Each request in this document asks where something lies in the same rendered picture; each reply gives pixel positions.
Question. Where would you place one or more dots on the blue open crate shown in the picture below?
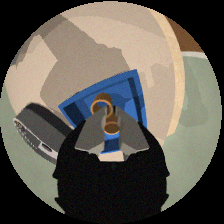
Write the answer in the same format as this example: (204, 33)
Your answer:
(125, 93)

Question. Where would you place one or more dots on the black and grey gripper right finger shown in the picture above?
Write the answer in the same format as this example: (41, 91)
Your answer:
(136, 138)

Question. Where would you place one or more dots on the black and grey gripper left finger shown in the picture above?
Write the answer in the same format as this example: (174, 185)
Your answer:
(88, 137)

